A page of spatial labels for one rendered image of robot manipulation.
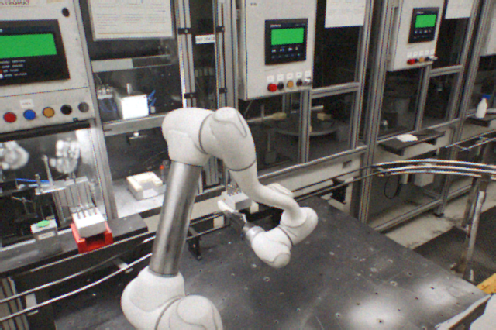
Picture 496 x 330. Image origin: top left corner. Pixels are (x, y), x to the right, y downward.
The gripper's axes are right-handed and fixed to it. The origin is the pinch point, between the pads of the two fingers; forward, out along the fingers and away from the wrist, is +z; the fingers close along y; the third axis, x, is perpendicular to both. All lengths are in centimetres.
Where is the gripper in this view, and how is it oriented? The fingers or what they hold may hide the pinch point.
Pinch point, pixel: (229, 214)
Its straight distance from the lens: 174.9
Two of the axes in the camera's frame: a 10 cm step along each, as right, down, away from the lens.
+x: -8.4, 2.3, -5.0
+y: -0.1, -9.1, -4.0
